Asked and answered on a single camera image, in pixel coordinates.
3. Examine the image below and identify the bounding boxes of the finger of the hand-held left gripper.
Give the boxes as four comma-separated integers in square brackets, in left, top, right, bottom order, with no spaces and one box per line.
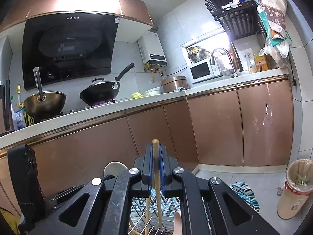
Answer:
[48,185,86,210]

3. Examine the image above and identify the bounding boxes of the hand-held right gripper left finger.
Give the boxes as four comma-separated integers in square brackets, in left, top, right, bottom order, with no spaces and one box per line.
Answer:
[29,143,155,235]

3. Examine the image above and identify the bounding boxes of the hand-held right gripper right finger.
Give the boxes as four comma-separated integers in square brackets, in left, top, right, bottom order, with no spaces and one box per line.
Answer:
[158,144,280,235]

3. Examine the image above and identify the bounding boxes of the single wooden chopstick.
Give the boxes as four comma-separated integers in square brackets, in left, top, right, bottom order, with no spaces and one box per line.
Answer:
[152,139,164,230]
[144,196,151,235]

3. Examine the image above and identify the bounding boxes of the white ceramic spoon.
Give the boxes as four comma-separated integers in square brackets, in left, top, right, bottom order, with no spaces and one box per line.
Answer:
[104,162,128,178]

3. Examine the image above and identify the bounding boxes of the steel wire utensil holder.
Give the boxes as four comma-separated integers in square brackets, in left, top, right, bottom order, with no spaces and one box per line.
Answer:
[131,196,182,235]

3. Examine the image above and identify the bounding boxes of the yellow fabric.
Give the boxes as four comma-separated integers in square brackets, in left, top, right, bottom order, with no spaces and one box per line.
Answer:
[0,207,20,235]

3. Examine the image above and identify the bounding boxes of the blue and white bag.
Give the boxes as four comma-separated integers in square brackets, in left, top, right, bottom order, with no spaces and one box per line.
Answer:
[12,108,26,131]

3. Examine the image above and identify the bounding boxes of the copper lower cabinets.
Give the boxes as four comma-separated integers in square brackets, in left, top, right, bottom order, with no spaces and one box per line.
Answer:
[0,77,294,216]

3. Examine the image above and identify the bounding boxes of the white bowl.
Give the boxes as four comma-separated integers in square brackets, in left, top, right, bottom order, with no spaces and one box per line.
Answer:
[144,87,161,97]

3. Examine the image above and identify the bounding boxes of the clear oil bottle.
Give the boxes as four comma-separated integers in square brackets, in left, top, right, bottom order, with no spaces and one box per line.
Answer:
[15,84,23,111]

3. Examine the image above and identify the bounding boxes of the black gas stove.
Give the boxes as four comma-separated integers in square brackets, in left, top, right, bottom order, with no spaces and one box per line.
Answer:
[27,99,117,126]

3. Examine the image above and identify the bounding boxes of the blue zigzag cloth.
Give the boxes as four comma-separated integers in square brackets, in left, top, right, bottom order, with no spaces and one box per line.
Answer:
[132,182,261,235]

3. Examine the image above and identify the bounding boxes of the copper rice cooker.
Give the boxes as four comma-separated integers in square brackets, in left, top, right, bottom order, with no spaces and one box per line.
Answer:
[161,76,190,94]

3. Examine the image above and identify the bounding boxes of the black wok with lid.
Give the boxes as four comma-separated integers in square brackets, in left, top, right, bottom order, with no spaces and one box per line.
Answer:
[79,62,135,105]

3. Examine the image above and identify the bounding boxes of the white microwave oven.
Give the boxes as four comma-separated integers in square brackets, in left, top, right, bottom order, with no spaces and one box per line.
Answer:
[189,60,216,84]

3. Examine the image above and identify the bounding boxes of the stacked steel bowls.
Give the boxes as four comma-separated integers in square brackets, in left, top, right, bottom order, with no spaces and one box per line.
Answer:
[187,45,211,63]

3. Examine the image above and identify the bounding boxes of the white gas water heater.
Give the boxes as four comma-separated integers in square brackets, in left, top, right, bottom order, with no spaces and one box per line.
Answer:
[137,31,168,67]

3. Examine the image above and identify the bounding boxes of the steel kitchen faucet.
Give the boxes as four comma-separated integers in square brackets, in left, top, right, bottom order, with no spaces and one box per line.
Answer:
[210,48,241,78]

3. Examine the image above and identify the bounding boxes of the beige trash bin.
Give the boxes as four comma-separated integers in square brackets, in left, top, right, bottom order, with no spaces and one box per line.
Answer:
[277,159,313,220]

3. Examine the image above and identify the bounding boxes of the clear spray bottle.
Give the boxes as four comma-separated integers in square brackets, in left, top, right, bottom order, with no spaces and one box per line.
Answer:
[247,54,255,73]

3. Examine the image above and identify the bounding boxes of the black range hood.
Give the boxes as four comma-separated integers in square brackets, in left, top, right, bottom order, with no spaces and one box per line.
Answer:
[22,11,120,91]

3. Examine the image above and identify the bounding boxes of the yellow box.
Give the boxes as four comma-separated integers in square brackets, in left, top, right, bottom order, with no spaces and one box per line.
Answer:
[254,54,270,72]

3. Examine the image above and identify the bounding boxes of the small white plastic bag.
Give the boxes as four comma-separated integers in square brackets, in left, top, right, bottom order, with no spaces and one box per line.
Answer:
[259,42,290,65]

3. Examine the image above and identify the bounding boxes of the black dish rack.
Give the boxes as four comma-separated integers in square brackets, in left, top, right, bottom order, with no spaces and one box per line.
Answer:
[192,0,266,40]

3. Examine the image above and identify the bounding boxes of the crumpled white cloth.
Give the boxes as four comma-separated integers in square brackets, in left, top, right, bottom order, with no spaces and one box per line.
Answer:
[221,0,239,9]

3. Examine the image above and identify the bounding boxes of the green and white packet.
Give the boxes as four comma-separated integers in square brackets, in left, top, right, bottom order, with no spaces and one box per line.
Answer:
[257,5,293,47]

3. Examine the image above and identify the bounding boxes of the brown floral apron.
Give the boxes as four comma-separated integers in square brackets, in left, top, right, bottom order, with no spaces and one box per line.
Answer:
[246,0,288,39]

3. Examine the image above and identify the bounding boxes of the brass wok with steel handle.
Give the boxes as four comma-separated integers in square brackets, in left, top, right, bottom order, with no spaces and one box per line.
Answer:
[23,67,67,119]

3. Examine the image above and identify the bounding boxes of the black power cable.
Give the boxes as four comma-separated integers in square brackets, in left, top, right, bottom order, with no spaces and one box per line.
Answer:
[288,50,298,87]

